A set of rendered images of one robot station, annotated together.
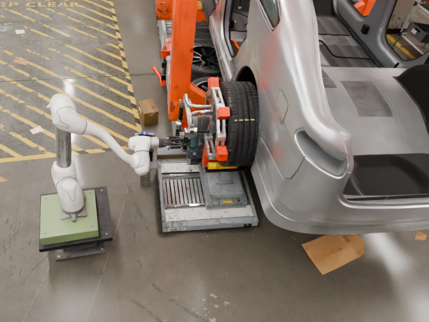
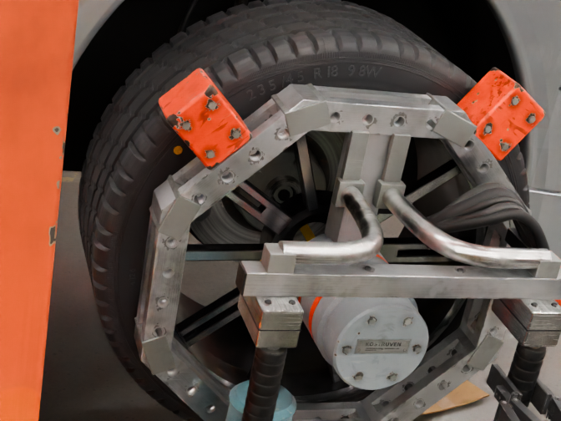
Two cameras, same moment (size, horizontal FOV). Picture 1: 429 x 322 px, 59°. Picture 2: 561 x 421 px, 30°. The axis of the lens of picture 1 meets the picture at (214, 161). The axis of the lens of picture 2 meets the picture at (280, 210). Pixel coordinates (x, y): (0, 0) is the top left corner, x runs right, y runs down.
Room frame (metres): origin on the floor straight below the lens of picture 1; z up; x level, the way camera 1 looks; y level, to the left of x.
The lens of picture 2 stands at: (2.47, 1.35, 1.52)
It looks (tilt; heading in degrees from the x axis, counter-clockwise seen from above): 24 degrees down; 266
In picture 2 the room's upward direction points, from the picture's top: 11 degrees clockwise
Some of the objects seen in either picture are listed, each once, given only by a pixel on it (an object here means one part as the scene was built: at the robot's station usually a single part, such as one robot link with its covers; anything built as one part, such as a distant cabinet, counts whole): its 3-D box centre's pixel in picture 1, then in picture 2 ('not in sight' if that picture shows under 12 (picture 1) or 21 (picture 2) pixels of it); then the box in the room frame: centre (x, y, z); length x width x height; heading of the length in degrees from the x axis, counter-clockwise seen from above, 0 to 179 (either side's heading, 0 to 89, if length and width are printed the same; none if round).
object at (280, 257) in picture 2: (198, 98); (322, 197); (2.35, 0.20, 1.03); 0.19 x 0.18 x 0.11; 107
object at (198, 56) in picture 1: (205, 66); not in sight; (3.85, 0.29, 0.39); 0.66 x 0.66 x 0.24
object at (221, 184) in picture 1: (225, 170); not in sight; (2.34, -0.11, 0.32); 0.40 x 0.30 x 0.28; 17
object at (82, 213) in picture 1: (73, 208); not in sight; (1.60, 0.95, 0.41); 0.22 x 0.18 x 0.06; 23
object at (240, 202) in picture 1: (221, 184); not in sight; (2.34, -0.11, 0.13); 0.50 x 0.36 x 0.10; 17
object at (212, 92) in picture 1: (213, 124); (337, 280); (2.29, 0.06, 0.85); 0.54 x 0.07 x 0.54; 17
